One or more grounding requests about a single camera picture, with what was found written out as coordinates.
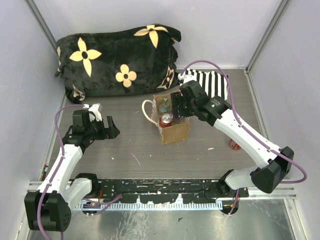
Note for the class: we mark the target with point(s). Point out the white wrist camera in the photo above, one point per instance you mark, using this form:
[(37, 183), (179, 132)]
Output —
[(94, 112), (185, 78)]

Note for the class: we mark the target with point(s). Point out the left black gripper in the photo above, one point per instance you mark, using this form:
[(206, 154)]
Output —
[(110, 132)]

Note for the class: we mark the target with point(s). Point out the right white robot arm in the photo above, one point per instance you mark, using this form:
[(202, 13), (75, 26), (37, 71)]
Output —
[(272, 163)]

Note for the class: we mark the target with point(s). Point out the red cola can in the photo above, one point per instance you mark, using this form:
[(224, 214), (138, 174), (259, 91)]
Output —
[(165, 120)]

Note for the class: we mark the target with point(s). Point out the purple Fanta can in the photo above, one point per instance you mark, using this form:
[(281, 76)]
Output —
[(175, 117)]

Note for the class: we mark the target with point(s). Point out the brown burlap canvas bag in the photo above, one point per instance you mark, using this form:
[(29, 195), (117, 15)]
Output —
[(168, 135)]

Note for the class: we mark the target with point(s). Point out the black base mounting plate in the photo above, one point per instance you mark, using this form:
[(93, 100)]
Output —
[(161, 191)]

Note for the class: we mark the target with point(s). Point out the clear glass soda bottle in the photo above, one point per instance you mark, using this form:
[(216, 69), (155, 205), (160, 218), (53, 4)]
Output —
[(165, 106), (178, 121)]

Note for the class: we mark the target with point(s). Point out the black floral plush blanket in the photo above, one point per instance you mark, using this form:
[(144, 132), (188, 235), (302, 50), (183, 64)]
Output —
[(136, 61)]

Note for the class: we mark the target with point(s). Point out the lying red Coca-Cola can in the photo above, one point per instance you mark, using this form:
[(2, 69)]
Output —
[(234, 145)]

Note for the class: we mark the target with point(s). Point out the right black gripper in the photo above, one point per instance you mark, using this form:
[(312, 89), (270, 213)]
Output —
[(175, 101)]

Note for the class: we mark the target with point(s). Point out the black white striped cloth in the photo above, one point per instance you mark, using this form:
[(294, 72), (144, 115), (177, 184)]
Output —
[(213, 83)]

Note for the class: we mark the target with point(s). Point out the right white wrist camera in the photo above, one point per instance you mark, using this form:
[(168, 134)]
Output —
[(185, 78)]

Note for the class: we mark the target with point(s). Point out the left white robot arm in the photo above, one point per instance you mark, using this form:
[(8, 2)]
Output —
[(50, 206)]

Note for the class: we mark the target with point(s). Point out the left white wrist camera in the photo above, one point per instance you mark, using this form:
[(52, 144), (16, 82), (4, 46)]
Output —
[(94, 112)]

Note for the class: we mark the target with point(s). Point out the aluminium front rail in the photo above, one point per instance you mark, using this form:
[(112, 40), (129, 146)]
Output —
[(225, 205)]

